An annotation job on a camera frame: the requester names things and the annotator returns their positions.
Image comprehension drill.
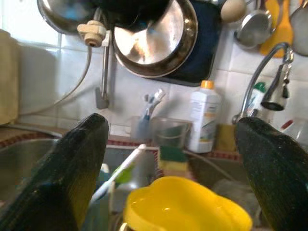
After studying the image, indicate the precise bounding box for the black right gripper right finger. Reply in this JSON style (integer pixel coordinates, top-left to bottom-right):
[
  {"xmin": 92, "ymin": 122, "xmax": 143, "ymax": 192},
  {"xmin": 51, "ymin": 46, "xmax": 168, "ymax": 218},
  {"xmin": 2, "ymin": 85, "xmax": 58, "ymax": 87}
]
[{"xmin": 235, "ymin": 116, "xmax": 308, "ymax": 231}]

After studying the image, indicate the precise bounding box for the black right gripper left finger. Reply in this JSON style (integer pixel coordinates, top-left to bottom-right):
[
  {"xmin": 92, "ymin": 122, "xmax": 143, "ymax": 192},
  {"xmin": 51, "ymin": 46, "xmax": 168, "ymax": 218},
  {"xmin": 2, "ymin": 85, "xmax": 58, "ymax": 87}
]
[{"xmin": 0, "ymin": 113, "xmax": 109, "ymax": 231}]

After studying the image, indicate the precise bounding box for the yellow plastic cup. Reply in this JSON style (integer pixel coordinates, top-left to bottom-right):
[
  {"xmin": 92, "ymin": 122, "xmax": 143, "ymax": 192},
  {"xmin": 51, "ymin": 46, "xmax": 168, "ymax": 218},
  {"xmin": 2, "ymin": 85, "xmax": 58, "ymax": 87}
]
[{"xmin": 124, "ymin": 176, "xmax": 253, "ymax": 231}]

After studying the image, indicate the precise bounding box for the chrome kitchen faucet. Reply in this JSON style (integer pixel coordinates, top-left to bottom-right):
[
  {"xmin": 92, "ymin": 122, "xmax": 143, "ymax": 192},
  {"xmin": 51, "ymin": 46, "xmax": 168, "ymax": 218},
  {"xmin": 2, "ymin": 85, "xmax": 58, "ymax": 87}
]
[{"xmin": 232, "ymin": 42, "xmax": 295, "ymax": 125}]

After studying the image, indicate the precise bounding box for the stainless steel sink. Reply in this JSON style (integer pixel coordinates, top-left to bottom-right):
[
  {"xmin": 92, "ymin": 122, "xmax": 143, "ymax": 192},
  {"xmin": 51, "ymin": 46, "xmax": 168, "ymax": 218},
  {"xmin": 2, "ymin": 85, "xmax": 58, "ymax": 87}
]
[{"xmin": 0, "ymin": 138, "xmax": 241, "ymax": 231}]

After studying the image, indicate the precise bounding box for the yellow cleaning cloth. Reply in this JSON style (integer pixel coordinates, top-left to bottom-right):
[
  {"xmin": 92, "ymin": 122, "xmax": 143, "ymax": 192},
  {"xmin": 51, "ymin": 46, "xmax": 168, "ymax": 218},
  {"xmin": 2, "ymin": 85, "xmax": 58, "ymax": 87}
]
[{"xmin": 216, "ymin": 124, "xmax": 238, "ymax": 152}]

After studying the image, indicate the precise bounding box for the white green dish brush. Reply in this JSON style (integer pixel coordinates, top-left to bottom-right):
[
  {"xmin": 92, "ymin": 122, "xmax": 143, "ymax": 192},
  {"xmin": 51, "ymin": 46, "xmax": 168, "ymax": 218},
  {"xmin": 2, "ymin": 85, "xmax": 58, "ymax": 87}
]
[{"xmin": 91, "ymin": 143, "xmax": 147, "ymax": 203}]

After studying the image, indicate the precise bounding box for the white bottle green label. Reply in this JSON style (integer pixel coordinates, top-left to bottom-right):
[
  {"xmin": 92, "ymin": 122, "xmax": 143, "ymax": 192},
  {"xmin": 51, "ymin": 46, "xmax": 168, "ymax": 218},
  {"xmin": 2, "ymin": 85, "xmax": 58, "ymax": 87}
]
[{"xmin": 250, "ymin": 81, "xmax": 268, "ymax": 116}]

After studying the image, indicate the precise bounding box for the white bottle orange cap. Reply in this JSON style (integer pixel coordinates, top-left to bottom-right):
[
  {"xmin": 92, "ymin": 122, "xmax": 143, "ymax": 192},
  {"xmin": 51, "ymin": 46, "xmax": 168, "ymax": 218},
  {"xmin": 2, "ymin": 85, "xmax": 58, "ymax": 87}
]
[{"xmin": 187, "ymin": 80, "xmax": 222, "ymax": 154}]

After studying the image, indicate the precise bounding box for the clear brush holder cup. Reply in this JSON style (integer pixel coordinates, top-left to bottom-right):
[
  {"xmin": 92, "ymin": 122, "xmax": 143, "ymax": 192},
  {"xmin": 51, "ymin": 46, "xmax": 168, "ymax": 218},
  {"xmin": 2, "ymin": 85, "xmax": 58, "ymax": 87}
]
[{"xmin": 131, "ymin": 115, "xmax": 154, "ymax": 142}]

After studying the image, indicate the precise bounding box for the green yellow sponge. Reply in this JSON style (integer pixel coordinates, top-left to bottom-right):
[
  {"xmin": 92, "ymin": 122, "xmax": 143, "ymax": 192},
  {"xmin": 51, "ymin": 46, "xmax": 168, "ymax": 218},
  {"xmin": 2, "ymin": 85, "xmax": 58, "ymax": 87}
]
[{"xmin": 158, "ymin": 145, "xmax": 188, "ymax": 171}]

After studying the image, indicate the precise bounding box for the clear plastic container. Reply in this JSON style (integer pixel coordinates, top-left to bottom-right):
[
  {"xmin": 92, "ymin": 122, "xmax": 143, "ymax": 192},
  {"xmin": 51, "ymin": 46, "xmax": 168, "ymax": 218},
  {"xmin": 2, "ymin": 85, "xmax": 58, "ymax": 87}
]
[{"xmin": 151, "ymin": 116, "xmax": 192, "ymax": 149}]

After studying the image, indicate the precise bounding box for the grey steel pipe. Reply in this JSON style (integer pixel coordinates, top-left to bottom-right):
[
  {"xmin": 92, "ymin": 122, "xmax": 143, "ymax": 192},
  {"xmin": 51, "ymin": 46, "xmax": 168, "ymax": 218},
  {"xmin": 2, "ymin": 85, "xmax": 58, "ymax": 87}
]
[{"xmin": 95, "ymin": 7, "xmax": 113, "ymax": 110}]

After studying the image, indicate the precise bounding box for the blue white toothbrush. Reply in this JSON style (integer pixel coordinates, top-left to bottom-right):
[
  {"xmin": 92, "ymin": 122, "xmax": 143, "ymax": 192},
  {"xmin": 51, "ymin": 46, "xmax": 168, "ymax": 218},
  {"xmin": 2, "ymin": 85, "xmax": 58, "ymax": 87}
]
[{"xmin": 143, "ymin": 88, "xmax": 167, "ymax": 121}]

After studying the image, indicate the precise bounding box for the yellow plastic spatula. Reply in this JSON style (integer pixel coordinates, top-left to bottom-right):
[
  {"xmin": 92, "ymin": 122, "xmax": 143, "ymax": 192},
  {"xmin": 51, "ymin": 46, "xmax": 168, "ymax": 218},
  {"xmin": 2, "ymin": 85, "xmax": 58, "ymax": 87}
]
[{"xmin": 259, "ymin": 0, "xmax": 294, "ymax": 58}]

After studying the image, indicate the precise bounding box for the dark blue baking tray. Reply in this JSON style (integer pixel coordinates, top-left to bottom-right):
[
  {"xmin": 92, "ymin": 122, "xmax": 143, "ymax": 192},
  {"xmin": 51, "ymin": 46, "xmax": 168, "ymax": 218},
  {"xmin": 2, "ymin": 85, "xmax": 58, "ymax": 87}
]
[{"xmin": 154, "ymin": 0, "xmax": 221, "ymax": 84}]

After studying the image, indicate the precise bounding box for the hanging steel ladle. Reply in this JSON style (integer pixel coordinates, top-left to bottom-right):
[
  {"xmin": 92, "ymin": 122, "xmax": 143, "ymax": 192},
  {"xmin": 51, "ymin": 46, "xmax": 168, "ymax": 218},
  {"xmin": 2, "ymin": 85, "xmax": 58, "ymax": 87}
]
[{"xmin": 234, "ymin": 0, "xmax": 274, "ymax": 50}]

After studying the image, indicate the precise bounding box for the hanging steel utensil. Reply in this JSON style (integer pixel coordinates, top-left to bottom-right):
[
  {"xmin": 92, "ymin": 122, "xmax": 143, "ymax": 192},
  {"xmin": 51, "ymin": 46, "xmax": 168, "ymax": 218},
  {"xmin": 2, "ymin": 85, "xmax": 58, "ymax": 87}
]
[{"xmin": 290, "ymin": 0, "xmax": 308, "ymax": 57}]

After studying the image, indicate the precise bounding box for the cream water valve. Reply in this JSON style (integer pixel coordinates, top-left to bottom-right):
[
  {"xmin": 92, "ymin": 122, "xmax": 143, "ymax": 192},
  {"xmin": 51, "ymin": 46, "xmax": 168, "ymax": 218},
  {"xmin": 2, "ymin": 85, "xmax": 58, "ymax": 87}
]
[{"xmin": 77, "ymin": 20, "xmax": 106, "ymax": 48}]

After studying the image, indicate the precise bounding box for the beige wooden spoon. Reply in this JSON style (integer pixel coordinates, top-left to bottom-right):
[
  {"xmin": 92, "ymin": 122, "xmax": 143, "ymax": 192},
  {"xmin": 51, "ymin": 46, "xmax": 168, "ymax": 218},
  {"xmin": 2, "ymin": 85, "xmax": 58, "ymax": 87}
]
[{"xmin": 220, "ymin": 0, "xmax": 247, "ymax": 24}]

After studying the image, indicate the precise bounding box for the hanging steel bowl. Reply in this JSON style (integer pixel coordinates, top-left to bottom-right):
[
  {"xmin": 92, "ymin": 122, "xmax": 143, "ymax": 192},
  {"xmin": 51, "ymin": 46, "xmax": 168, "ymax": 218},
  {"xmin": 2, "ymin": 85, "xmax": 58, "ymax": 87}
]
[{"xmin": 37, "ymin": 0, "xmax": 102, "ymax": 34}]

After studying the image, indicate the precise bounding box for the hanging steel pan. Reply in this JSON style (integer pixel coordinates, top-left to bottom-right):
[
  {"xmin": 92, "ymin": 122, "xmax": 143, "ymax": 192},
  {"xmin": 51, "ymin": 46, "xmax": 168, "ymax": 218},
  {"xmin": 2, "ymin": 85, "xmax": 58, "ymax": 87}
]
[{"xmin": 112, "ymin": 0, "xmax": 199, "ymax": 79}]

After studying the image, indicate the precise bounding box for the black frying pan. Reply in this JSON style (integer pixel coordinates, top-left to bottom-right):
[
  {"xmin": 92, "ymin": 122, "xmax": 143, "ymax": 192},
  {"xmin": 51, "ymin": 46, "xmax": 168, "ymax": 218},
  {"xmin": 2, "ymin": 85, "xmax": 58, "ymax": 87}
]
[{"xmin": 95, "ymin": 0, "xmax": 173, "ymax": 27}]

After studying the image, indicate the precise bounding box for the white water hose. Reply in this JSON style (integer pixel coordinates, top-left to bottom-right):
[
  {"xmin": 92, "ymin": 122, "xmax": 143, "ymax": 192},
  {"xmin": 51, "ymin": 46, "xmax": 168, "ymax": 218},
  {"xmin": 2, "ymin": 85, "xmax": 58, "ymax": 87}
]
[{"xmin": 19, "ymin": 45, "xmax": 93, "ymax": 116}]

